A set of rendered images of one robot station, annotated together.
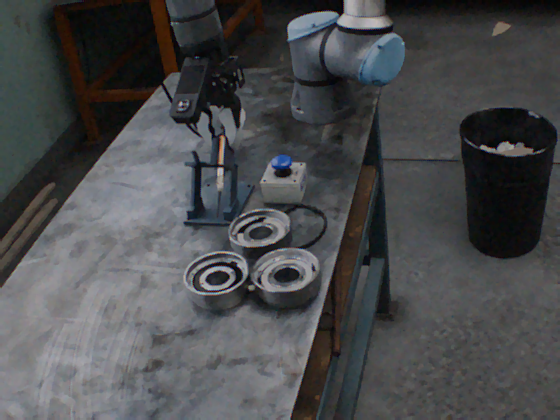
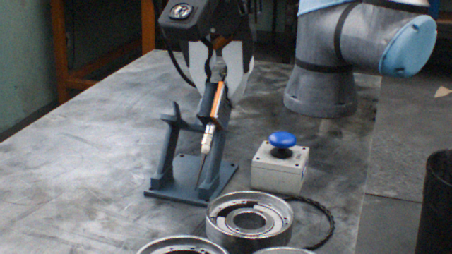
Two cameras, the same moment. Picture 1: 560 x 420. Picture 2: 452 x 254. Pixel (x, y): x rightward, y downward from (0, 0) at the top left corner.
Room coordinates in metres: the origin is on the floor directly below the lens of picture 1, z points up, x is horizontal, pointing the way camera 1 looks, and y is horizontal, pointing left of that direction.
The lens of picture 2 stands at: (0.41, 0.09, 1.19)
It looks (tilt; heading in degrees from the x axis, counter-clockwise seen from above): 24 degrees down; 358
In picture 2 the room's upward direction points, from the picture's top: 2 degrees clockwise
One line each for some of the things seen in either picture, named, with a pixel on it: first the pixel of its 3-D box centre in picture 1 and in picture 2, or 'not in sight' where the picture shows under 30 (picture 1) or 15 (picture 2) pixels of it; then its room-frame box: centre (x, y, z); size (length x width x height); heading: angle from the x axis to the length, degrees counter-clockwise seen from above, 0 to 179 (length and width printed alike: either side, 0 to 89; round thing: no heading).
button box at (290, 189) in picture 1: (285, 180); (281, 164); (1.12, -0.02, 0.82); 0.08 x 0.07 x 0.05; 161
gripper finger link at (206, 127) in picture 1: (211, 123); (207, 65); (1.08, 0.09, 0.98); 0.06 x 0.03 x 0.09; 156
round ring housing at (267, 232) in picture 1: (261, 236); (248, 226); (0.96, 0.04, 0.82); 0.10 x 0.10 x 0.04
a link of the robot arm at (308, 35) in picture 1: (318, 43); (330, 25); (1.43, -0.14, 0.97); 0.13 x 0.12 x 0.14; 40
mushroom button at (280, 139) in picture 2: (282, 170); (281, 150); (1.11, -0.02, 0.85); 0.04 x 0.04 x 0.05
